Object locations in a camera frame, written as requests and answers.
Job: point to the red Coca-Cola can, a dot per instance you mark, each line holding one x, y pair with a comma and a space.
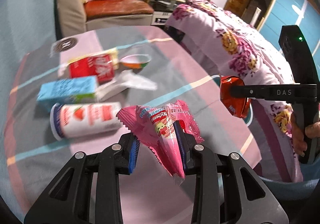
100, 66

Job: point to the teal trash bin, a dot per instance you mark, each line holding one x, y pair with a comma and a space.
282, 188

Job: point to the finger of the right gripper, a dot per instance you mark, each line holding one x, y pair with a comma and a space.
289, 93

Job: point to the black nightstand with devices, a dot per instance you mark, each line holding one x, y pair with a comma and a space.
163, 10

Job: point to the floral pink bedspread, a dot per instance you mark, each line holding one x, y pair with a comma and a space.
224, 44

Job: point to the blue panel wardrobe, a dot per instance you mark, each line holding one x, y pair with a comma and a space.
293, 12

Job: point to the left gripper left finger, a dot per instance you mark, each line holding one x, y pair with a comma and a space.
129, 153

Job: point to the white red strawberry can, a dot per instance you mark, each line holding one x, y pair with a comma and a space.
77, 120

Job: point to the yellow patterned napkin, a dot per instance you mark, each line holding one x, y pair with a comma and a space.
63, 71

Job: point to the striped pink grey tablecloth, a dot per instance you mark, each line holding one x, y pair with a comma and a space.
31, 156

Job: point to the white green yogurt cup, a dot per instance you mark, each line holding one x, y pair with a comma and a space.
135, 61

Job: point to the white tissue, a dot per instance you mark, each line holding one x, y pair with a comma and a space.
126, 79

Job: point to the beige sofa with orange cushion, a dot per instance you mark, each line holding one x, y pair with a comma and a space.
79, 16

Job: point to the pink Richeese snack wrapper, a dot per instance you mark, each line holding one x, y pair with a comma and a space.
154, 127

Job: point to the light blue carton box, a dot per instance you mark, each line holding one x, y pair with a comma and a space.
68, 91

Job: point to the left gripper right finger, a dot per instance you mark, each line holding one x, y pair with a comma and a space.
192, 159

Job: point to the orange snack wrapper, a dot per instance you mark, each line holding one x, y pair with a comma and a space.
237, 105

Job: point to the right hand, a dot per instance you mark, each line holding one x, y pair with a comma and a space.
311, 131

